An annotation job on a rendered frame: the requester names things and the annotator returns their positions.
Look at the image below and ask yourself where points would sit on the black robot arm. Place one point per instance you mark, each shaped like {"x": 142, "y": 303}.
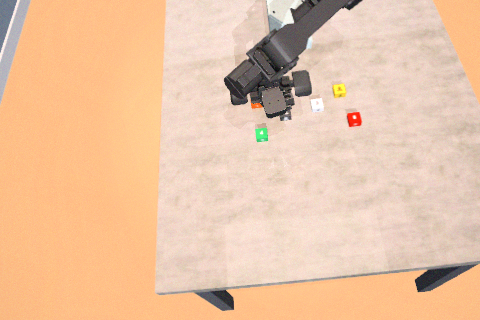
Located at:
{"x": 281, "y": 49}

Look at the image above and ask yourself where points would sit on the red block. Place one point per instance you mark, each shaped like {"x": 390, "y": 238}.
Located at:
{"x": 354, "y": 119}

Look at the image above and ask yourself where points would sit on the yellow block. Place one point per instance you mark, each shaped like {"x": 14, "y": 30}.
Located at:
{"x": 339, "y": 90}

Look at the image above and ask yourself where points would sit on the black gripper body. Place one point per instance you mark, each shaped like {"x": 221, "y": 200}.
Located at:
{"x": 301, "y": 83}

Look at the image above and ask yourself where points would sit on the green block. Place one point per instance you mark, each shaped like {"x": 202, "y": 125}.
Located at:
{"x": 261, "y": 134}

